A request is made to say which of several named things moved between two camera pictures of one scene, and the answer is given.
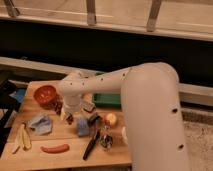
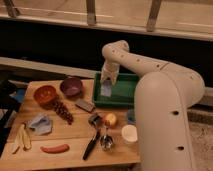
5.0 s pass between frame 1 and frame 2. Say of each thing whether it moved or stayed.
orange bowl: stayed
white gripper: moved
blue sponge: moved
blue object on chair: stayed
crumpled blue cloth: stayed
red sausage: stayed
